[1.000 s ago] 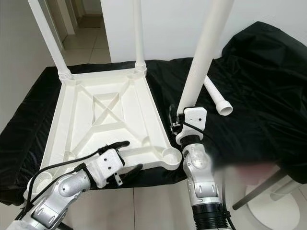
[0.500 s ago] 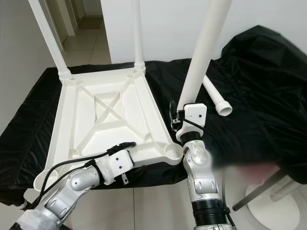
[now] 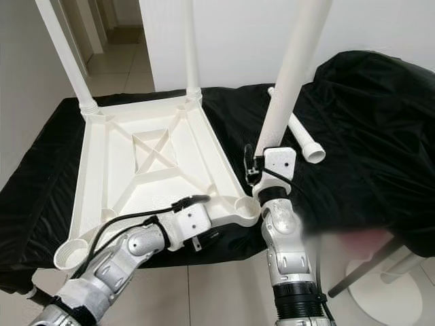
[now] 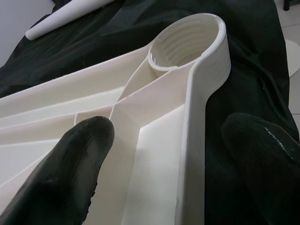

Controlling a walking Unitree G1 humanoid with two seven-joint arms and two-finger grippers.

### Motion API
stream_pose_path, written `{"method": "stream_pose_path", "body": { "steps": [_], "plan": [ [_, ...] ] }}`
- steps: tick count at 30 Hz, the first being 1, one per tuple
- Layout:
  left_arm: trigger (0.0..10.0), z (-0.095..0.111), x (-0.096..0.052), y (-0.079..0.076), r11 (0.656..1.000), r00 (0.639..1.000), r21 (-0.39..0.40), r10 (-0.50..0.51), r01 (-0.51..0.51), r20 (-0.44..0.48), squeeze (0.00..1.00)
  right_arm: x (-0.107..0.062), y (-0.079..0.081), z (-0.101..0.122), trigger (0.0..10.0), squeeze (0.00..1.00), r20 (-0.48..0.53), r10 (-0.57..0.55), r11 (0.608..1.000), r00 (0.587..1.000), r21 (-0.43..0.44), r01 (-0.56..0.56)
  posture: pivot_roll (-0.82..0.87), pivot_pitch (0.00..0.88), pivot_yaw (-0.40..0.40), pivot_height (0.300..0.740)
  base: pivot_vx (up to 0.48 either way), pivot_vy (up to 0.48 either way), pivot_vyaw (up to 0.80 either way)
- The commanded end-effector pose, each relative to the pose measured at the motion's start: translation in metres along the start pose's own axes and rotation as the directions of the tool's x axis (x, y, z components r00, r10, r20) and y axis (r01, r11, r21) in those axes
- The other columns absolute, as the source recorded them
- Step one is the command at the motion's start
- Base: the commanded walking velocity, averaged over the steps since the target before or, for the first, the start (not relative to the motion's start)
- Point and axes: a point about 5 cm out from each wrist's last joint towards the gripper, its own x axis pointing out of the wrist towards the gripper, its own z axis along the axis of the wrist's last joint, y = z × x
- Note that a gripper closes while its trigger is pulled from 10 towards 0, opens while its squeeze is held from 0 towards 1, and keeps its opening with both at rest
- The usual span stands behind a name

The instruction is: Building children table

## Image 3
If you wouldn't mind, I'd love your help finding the black fabric table cover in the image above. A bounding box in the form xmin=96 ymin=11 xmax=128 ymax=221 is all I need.
xmin=0 ymin=50 xmax=435 ymax=293

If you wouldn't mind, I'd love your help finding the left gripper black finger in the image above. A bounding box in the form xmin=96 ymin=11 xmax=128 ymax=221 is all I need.
xmin=173 ymin=195 xmax=211 ymax=212

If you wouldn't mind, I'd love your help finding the white plastic table leg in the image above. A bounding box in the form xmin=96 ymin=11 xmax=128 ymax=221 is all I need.
xmin=255 ymin=0 xmax=334 ymax=158
xmin=268 ymin=86 xmax=327 ymax=165
xmin=185 ymin=0 xmax=203 ymax=103
xmin=34 ymin=0 xmax=99 ymax=116

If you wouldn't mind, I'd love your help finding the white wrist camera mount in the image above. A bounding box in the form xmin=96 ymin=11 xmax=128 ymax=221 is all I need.
xmin=253 ymin=146 xmax=297 ymax=199
xmin=167 ymin=202 xmax=213 ymax=249

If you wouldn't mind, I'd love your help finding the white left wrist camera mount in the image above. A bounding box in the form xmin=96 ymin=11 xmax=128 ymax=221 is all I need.
xmin=167 ymin=202 xmax=213 ymax=249

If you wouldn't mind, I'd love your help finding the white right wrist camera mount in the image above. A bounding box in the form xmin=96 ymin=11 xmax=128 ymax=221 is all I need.
xmin=253 ymin=146 xmax=297 ymax=199

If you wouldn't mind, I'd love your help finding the pink cushion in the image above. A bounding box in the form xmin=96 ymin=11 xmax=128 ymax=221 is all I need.
xmin=333 ymin=231 xmax=388 ymax=259

